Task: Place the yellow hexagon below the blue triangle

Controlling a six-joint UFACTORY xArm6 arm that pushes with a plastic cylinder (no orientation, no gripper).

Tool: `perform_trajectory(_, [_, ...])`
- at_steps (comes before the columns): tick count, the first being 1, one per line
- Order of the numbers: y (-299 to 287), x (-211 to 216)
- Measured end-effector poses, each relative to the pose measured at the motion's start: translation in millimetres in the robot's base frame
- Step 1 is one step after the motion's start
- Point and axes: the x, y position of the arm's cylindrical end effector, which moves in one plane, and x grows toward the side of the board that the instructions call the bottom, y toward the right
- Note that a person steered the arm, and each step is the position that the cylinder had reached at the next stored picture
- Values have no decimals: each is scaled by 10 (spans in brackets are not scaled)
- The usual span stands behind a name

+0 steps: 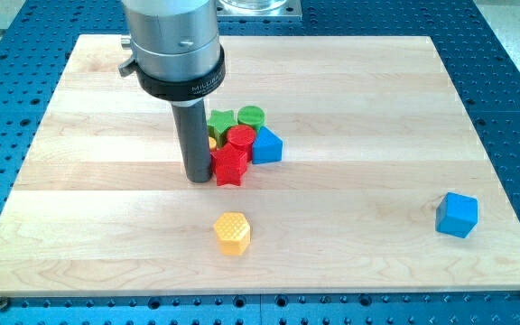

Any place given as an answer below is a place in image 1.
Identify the blue perforated table plate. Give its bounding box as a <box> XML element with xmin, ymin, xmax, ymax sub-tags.
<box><xmin>0</xmin><ymin>0</ymin><xmax>520</xmax><ymax>324</ymax></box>

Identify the blue cube block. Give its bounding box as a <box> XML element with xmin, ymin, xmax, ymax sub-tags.
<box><xmin>435</xmin><ymin>192</ymin><xmax>478</xmax><ymax>238</ymax></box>

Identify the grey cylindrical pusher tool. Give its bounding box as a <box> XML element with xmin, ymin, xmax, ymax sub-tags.
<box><xmin>172</xmin><ymin>99</ymin><xmax>211</xmax><ymax>183</ymax></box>

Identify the blue triangle block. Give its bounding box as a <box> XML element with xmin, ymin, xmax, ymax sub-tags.
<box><xmin>252</xmin><ymin>126</ymin><xmax>283</xmax><ymax>164</ymax></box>

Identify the yellow block behind tool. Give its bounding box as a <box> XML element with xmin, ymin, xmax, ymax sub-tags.
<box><xmin>209</xmin><ymin>137</ymin><xmax>218</xmax><ymax>152</ymax></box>

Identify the metal base plate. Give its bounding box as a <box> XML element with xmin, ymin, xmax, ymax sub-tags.
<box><xmin>216</xmin><ymin>0</ymin><xmax>302</xmax><ymax>20</ymax></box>

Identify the red cylinder block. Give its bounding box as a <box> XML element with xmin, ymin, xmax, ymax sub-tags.
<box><xmin>227</xmin><ymin>125</ymin><xmax>256</xmax><ymax>162</ymax></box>

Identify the red star block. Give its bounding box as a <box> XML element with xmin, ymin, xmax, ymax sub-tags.
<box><xmin>211</xmin><ymin>144</ymin><xmax>248</xmax><ymax>186</ymax></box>

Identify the green cylinder block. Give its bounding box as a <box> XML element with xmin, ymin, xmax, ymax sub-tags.
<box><xmin>237</xmin><ymin>106</ymin><xmax>265</xmax><ymax>131</ymax></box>

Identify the green star block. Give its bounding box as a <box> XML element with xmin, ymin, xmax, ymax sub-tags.
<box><xmin>207</xmin><ymin>110</ymin><xmax>237</xmax><ymax>148</ymax></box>

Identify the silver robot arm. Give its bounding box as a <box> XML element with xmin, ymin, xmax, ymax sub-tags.
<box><xmin>118</xmin><ymin>0</ymin><xmax>226</xmax><ymax>102</ymax></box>

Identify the wooden board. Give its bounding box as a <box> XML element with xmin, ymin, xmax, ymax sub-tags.
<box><xmin>0</xmin><ymin>35</ymin><xmax>520</xmax><ymax>297</ymax></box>

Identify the yellow hexagon block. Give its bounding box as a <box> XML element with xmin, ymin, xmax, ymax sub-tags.
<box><xmin>213</xmin><ymin>212</ymin><xmax>251</xmax><ymax>255</ymax></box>

